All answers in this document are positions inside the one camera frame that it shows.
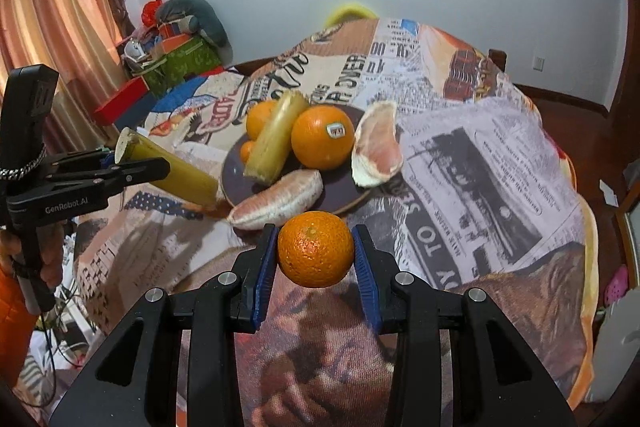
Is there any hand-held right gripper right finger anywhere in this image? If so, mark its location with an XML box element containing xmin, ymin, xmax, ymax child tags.
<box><xmin>350</xmin><ymin>223</ymin><xmax>576</xmax><ymax>427</ymax></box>

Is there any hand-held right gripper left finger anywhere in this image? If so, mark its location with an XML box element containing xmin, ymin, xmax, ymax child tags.
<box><xmin>47</xmin><ymin>223</ymin><xmax>281</xmax><ymax>427</ymax></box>

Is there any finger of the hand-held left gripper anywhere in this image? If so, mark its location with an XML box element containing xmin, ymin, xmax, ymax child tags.
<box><xmin>42</xmin><ymin>146</ymin><xmax>117</xmax><ymax>180</ymax></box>
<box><xmin>47</xmin><ymin>157</ymin><xmax>171</xmax><ymax>204</ymax></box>

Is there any green sugarcane piece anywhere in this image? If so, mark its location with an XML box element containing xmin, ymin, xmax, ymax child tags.
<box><xmin>243</xmin><ymin>90</ymin><xmax>311</xmax><ymax>186</ymax></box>
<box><xmin>115</xmin><ymin>127</ymin><xmax>227</xmax><ymax>208</ymax></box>

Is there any peeled pomelo segment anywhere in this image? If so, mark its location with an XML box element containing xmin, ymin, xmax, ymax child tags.
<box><xmin>351</xmin><ymin>101</ymin><xmax>404</xmax><ymax>188</ymax></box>
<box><xmin>227</xmin><ymin>168</ymin><xmax>325</xmax><ymax>232</ymax></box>

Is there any dark purple plate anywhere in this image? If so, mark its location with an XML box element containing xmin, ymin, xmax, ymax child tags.
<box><xmin>221</xmin><ymin>104</ymin><xmax>374</xmax><ymax>216</ymax></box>

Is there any orange with sticker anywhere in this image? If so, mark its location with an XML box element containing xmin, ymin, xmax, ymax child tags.
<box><xmin>291</xmin><ymin>105</ymin><xmax>356</xmax><ymax>171</ymax></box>

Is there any person's left hand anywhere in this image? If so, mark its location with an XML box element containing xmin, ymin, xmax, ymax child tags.
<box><xmin>0</xmin><ymin>224</ymin><xmax>67</xmax><ymax>290</ymax></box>

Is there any red flat box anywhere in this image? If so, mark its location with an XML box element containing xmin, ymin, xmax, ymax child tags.
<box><xmin>94</xmin><ymin>77</ymin><xmax>151</xmax><ymax>126</ymax></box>

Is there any orange striped curtain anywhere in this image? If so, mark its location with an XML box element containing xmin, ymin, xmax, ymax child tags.
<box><xmin>0</xmin><ymin>0</ymin><xmax>126</xmax><ymax>142</ymax></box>

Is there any green patterned box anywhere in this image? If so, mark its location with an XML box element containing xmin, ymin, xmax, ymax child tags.
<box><xmin>142</xmin><ymin>38</ymin><xmax>224</xmax><ymax>100</ymax></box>

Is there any red plastic bag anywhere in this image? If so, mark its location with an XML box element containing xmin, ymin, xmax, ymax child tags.
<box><xmin>141</xmin><ymin>0</ymin><xmax>166</xmax><ymax>26</ymax></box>

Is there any printed blanket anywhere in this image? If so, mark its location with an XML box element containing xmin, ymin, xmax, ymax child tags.
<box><xmin>75</xmin><ymin>17</ymin><xmax>599</xmax><ymax>427</ymax></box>

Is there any grey plush toy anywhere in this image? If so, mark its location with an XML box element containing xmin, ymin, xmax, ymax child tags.
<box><xmin>155</xmin><ymin>0</ymin><xmax>234</xmax><ymax>64</ymax></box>

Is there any pink slipper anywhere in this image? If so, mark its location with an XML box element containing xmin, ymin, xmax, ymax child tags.
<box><xmin>602</xmin><ymin>264</ymin><xmax>629</xmax><ymax>308</ymax></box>

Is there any white paper scrap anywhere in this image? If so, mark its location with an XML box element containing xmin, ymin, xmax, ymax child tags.
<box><xmin>599</xmin><ymin>179</ymin><xmax>619</xmax><ymax>207</ymax></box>

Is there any yellow curved tube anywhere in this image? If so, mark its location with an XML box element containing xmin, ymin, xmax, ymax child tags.
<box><xmin>322</xmin><ymin>4</ymin><xmax>376</xmax><ymax>28</ymax></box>

